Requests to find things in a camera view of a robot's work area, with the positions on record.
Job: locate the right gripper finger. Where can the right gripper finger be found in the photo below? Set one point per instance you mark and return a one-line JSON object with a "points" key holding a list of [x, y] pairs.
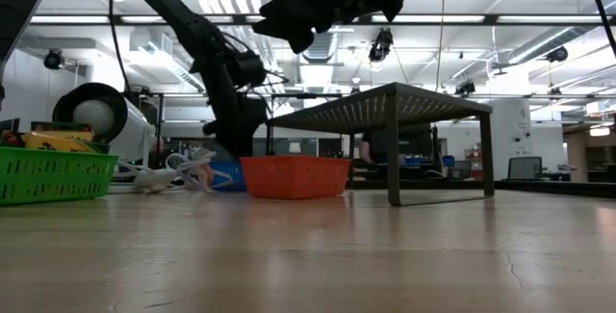
{"points": [[289, 21]]}

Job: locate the blue plastic basket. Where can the blue plastic basket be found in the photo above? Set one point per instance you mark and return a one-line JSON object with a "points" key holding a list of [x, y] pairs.
{"points": [[228, 175]]}

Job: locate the orange plastic basket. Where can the orange plastic basket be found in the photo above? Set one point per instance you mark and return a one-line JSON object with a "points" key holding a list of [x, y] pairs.
{"points": [[293, 178]]}

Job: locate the grey perforated metal shelf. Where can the grey perforated metal shelf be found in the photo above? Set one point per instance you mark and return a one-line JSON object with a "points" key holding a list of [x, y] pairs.
{"points": [[375, 106]]}

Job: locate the green plastic basket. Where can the green plastic basket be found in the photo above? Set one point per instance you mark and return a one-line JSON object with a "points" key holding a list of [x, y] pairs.
{"points": [[48, 178]]}

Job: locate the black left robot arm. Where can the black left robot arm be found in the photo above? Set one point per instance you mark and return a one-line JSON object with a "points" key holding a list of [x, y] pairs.
{"points": [[163, 5]]}

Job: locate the white cylindrical desk lamp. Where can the white cylindrical desk lamp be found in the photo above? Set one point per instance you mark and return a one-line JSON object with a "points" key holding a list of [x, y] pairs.
{"points": [[130, 135]]}

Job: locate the black ceiling spotlight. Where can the black ceiling spotlight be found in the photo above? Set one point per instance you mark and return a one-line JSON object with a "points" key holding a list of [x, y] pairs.
{"points": [[53, 59], [557, 54], [381, 45]]}

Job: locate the person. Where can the person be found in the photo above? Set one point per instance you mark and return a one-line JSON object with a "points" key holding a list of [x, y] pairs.
{"points": [[367, 151]]}

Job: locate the blue storage bin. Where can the blue storage bin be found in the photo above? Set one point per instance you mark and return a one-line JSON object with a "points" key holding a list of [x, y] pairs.
{"points": [[414, 161]]}

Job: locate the white column with sign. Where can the white column with sign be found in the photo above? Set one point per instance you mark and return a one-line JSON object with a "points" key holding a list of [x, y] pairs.
{"points": [[510, 130]]}

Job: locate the grey monitor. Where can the grey monitor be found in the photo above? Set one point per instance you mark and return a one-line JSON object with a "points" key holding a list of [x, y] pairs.
{"points": [[524, 168]]}

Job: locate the silver ceiling ventilation duct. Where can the silver ceiling ventilation duct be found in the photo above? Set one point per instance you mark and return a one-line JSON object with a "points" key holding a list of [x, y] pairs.
{"points": [[320, 48]]}

